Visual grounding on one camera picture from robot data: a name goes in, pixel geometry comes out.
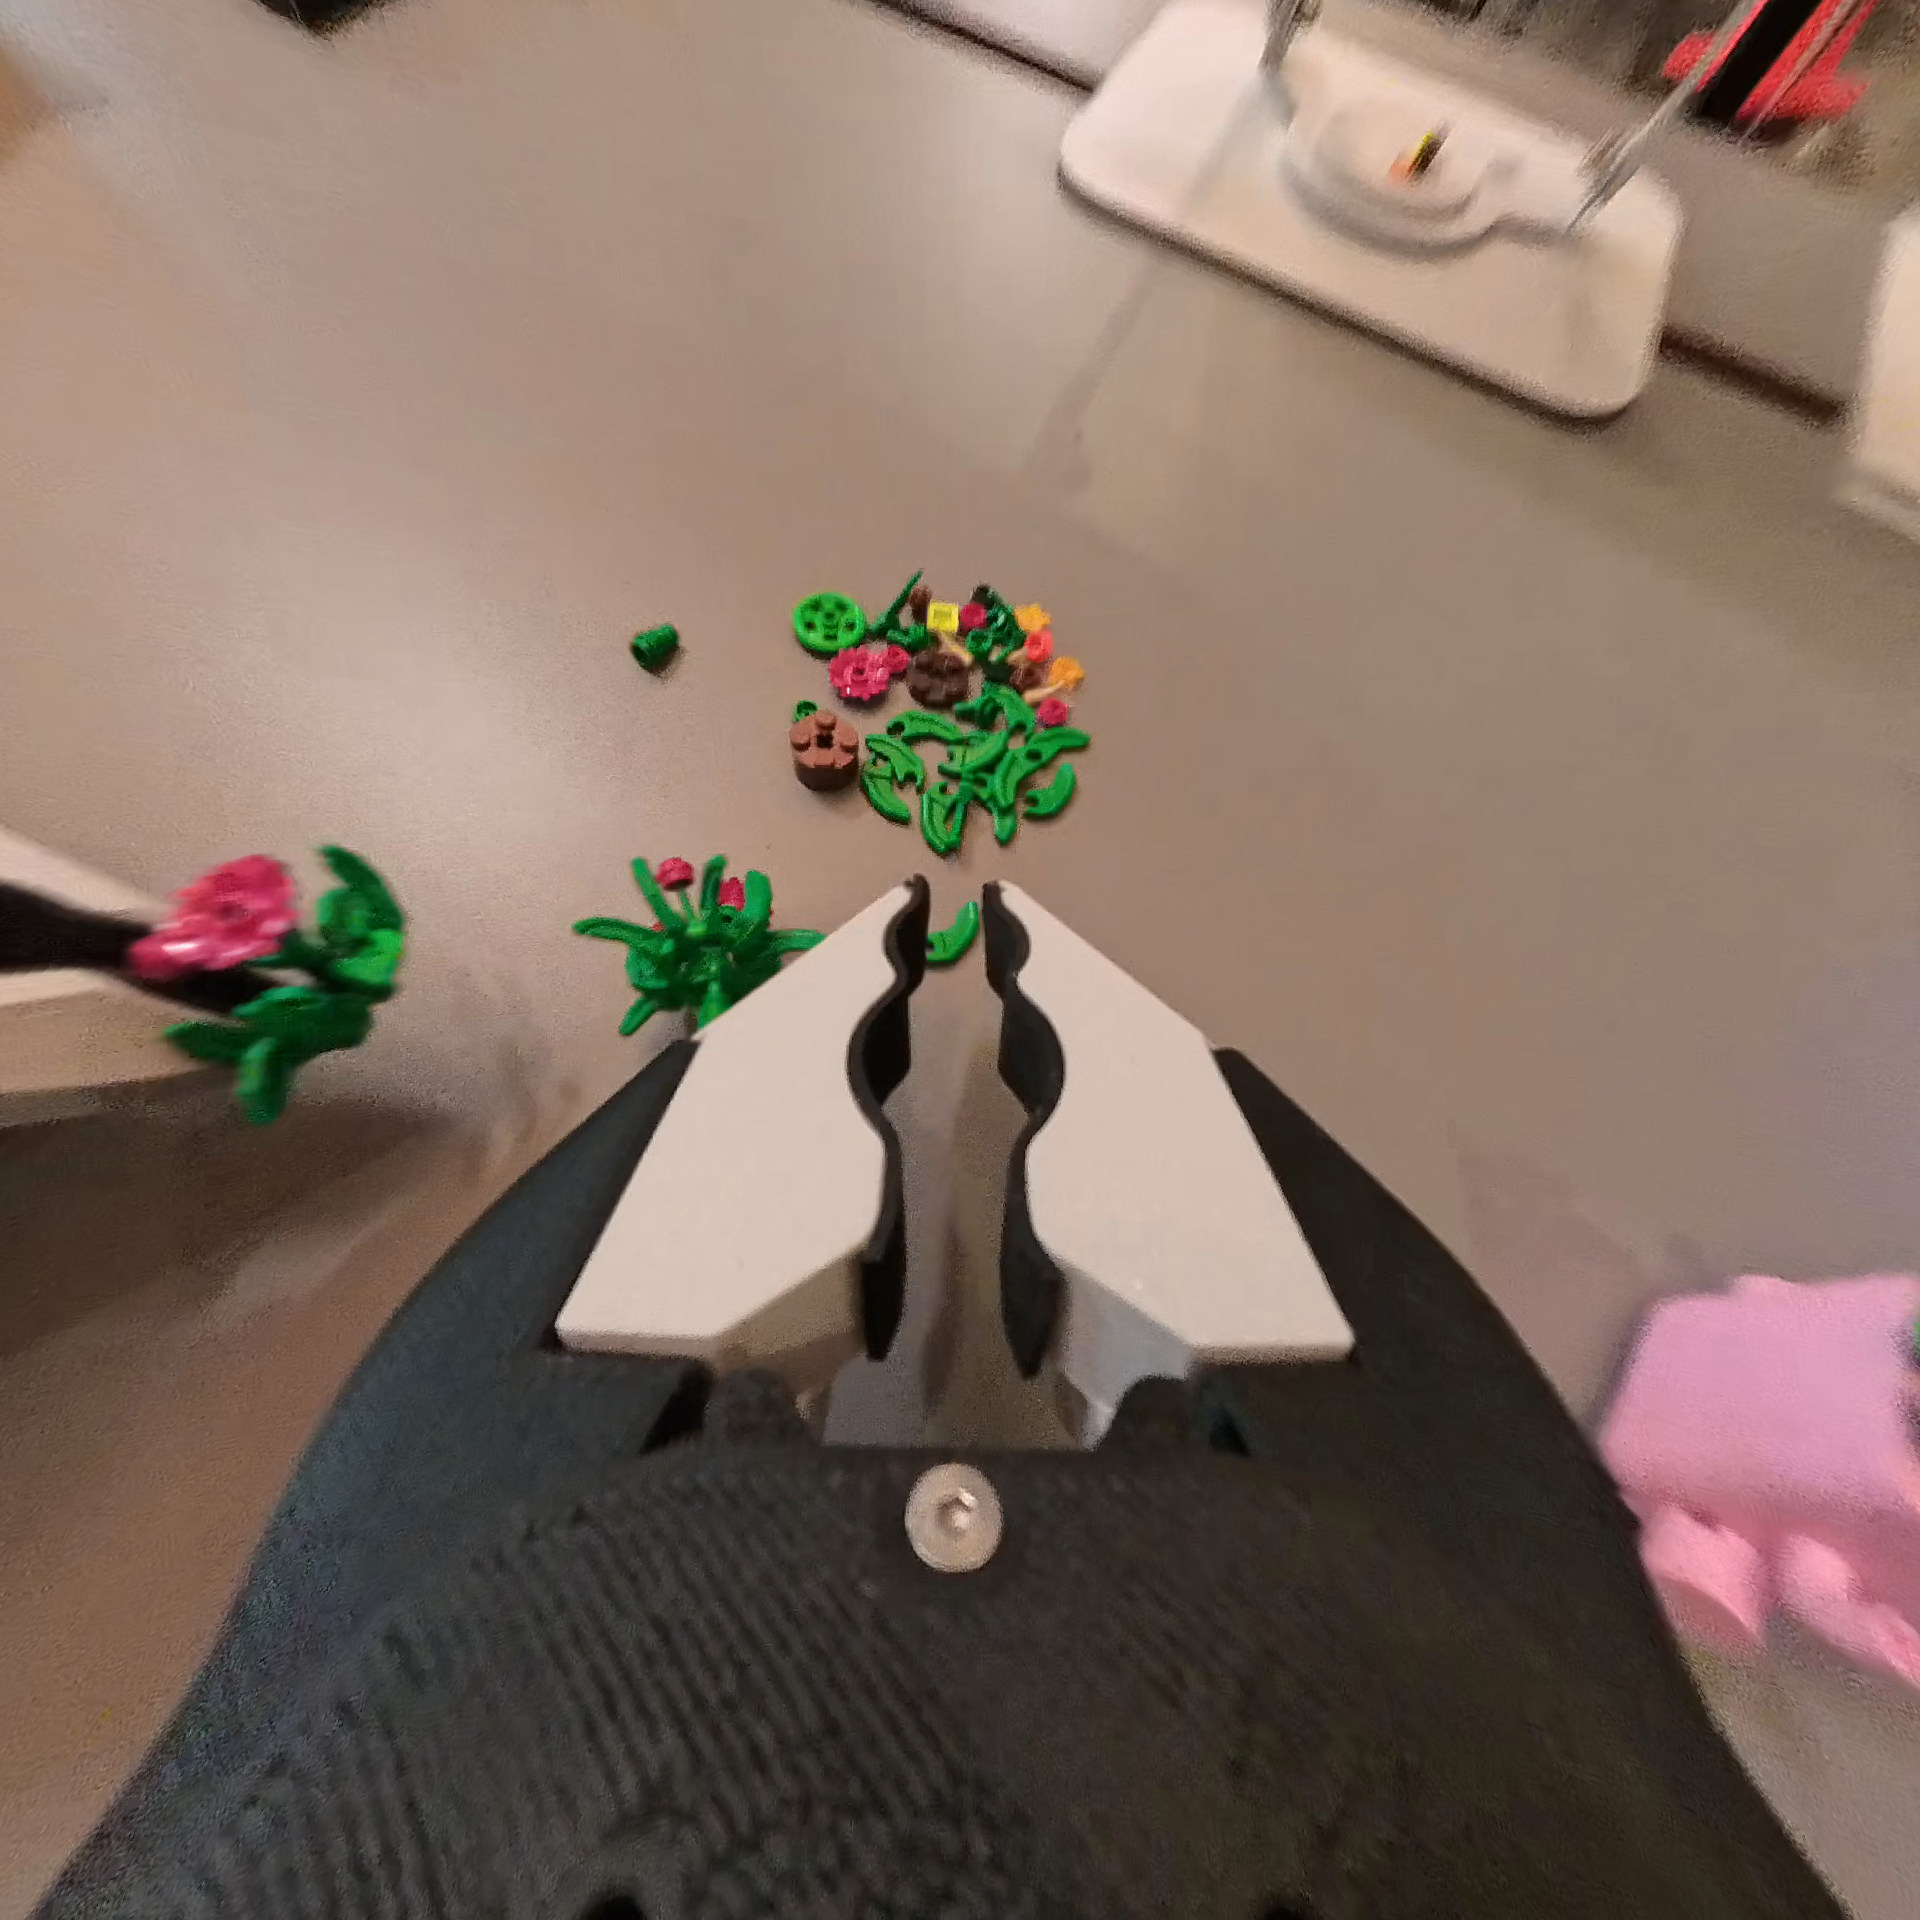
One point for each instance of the brown round toy brick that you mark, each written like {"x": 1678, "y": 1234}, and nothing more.
{"x": 828, "y": 746}

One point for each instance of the red metal frame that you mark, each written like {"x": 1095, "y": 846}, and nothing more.
{"x": 1802, "y": 73}

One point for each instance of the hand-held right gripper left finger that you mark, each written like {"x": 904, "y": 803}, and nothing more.
{"x": 734, "y": 1185}

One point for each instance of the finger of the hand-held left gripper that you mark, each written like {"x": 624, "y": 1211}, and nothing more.
{"x": 65, "y": 874}
{"x": 71, "y": 1038}

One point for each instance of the pink toy pot with plant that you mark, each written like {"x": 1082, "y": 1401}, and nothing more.
{"x": 1772, "y": 1423}

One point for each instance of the white monitor stand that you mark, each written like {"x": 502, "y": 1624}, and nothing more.
{"x": 1206, "y": 182}

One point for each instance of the green curved toy leaf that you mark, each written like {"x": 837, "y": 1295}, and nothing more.
{"x": 956, "y": 940}

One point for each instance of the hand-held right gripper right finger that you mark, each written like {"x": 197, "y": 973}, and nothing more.
{"x": 1155, "y": 1185}

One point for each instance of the small green toy cone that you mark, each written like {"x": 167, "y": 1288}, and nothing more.
{"x": 656, "y": 645}

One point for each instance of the pile of small toy pieces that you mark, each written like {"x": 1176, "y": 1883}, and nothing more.
{"x": 970, "y": 746}

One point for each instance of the toy flower stem with leaves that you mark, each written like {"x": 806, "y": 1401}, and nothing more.
{"x": 223, "y": 903}

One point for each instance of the green leafy toy plant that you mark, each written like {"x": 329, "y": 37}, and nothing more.
{"x": 687, "y": 954}

